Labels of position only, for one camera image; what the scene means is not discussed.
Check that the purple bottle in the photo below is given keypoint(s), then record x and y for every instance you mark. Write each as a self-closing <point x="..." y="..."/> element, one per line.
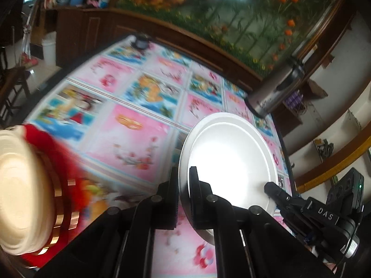
<point x="296" y="97"/>
<point x="289" y="101"/>

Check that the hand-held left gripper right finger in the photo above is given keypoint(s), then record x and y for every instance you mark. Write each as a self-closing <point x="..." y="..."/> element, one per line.
<point x="197" y="205"/>

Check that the small wooden side cabinet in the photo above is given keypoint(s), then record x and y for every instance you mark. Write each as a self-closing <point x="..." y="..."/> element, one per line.
<point x="289" y="115"/>

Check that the large white foam bowl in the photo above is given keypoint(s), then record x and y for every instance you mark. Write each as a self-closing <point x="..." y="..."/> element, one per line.
<point x="183" y="162"/>

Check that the long wooden cabinet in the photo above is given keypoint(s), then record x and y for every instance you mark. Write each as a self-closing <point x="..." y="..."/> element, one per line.
<point x="95" y="31"/>

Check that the dark shoes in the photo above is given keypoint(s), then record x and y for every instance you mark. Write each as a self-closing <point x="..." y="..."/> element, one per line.
<point x="324" y="147"/>

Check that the stainless steel thermos jug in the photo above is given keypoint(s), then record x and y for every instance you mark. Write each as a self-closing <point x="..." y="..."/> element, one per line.
<point x="275" y="92"/>

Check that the red mop with metal pole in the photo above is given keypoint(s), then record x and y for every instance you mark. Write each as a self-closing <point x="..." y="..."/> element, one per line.
<point x="29" y="58"/>

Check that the large red scalloped plate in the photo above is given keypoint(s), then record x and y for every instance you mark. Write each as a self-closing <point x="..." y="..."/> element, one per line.
<point x="74" y="162"/>

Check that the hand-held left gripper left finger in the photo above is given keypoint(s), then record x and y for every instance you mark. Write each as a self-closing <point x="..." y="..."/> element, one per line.
<point x="169" y="205"/>

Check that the small black round device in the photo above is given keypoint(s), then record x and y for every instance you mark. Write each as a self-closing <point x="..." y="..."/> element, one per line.
<point x="141" y="42"/>

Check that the wooden chair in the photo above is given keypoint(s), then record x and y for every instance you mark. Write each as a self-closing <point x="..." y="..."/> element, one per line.
<point x="11" y="87"/>

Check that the white plastic bucket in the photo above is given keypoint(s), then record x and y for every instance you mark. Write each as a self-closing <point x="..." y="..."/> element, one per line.
<point x="49" y="49"/>

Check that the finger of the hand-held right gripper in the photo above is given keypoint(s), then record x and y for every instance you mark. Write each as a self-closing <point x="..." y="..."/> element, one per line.
<point x="278" y="195"/>
<point x="298" y="223"/>

